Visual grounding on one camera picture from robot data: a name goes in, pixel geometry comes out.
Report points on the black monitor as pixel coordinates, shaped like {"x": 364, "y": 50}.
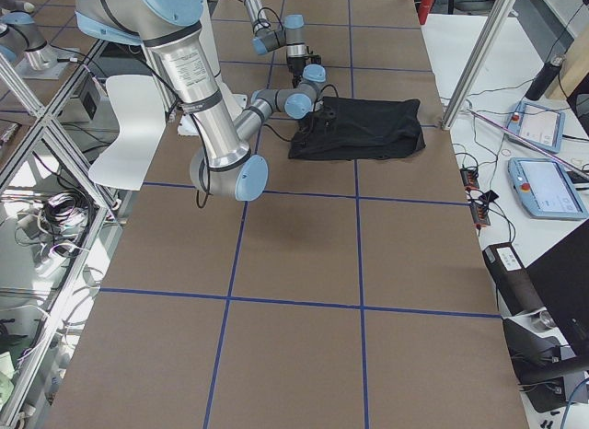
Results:
{"x": 560, "y": 278}

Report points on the teach pendant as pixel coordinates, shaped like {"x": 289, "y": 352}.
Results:
{"x": 545, "y": 190}
{"x": 537, "y": 124}

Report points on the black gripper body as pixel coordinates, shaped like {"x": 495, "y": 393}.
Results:
{"x": 295, "y": 63}

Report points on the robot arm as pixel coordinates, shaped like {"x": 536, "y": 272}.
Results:
{"x": 271, "y": 24}
{"x": 235, "y": 172}

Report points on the near teach pendant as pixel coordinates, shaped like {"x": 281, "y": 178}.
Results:
{"x": 545, "y": 190}

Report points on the aluminium cage frame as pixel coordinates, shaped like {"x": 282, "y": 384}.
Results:
{"x": 57, "y": 226}

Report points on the white chair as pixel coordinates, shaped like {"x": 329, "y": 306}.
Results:
{"x": 140, "y": 113}

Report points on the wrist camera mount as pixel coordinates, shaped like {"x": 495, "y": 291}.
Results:
{"x": 311, "y": 57}
{"x": 327, "y": 118}

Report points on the black water bottle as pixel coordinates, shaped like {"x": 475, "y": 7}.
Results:
{"x": 544, "y": 78}

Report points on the dark brown box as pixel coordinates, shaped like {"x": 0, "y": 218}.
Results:
{"x": 511, "y": 278}

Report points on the aluminium frame post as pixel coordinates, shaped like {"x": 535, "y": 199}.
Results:
{"x": 489, "y": 33}

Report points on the red fire extinguisher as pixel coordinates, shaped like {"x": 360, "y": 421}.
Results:
{"x": 424, "y": 10}

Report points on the far teach pendant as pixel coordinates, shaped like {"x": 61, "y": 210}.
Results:
{"x": 537, "y": 124}

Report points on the black graphic t-shirt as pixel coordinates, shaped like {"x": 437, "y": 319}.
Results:
{"x": 366, "y": 129}

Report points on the orange power strip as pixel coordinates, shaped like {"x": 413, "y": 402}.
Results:
{"x": 477, "y": 199}

